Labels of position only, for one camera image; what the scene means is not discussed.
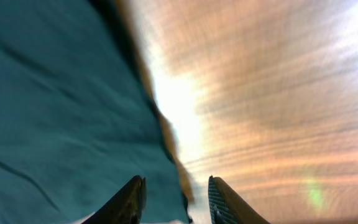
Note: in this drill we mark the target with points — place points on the dark green shorts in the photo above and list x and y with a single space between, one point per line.
76 122

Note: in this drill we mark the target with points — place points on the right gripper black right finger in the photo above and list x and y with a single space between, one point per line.
227 207

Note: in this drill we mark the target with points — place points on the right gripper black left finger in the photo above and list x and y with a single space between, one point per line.
125 207

